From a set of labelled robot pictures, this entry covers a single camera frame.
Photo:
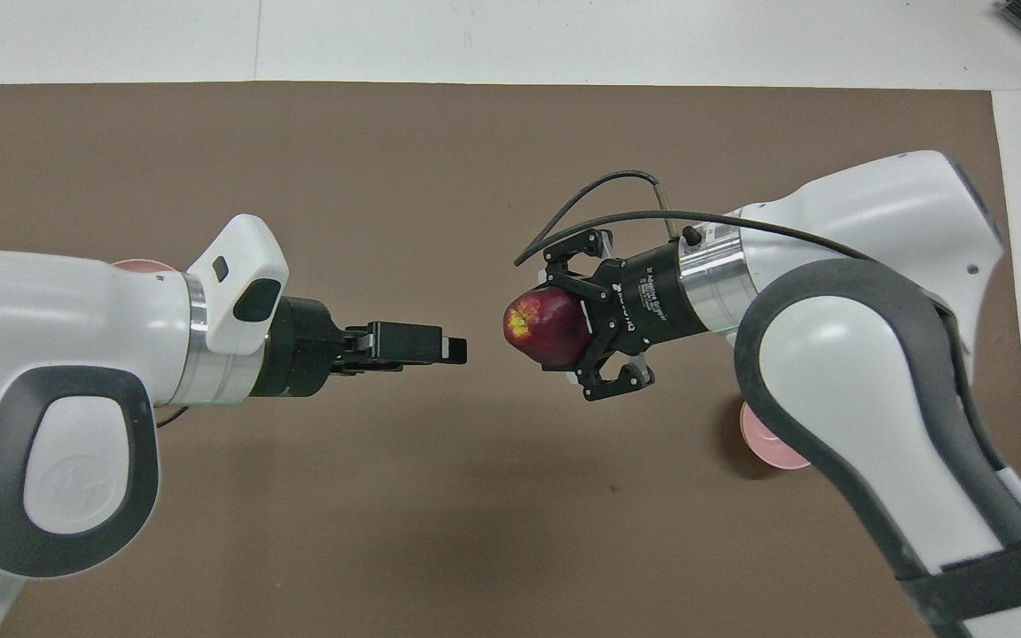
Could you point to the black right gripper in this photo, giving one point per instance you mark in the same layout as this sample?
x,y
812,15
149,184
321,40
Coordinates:
x,y
657,297

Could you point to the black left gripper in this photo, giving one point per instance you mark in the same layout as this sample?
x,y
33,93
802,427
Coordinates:
x,y
298,350

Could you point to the dark red apple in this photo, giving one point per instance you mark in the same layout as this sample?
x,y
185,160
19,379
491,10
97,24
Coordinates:
x,y
550,328

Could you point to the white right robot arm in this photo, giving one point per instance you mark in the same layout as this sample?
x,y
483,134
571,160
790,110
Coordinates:
x,y
865,372

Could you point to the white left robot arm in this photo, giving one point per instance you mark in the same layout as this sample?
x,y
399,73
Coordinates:
x,y
50,354

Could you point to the pink bowl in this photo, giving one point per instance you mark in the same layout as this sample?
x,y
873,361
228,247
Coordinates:
x,y
767,443

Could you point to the pink plate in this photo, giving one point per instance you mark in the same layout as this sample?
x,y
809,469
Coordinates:
x,y
143,264

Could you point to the brown table mat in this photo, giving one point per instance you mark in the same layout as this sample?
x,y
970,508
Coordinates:
x,y
440,159

